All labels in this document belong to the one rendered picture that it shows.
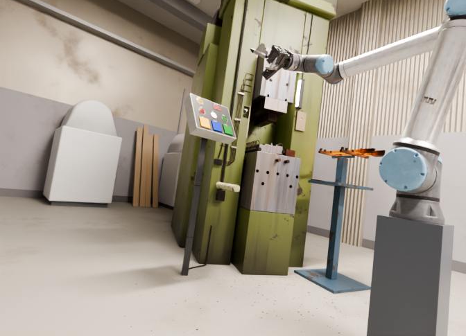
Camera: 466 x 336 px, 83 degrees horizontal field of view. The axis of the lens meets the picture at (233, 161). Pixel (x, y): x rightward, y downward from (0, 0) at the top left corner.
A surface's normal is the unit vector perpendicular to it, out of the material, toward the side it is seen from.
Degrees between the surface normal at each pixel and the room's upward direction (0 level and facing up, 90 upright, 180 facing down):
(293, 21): 90
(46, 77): 90
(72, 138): 90
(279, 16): 90
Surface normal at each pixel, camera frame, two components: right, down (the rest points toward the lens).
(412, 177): -0.75, -0.07
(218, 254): 0.31, -0.04
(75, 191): 0.66, 0.03
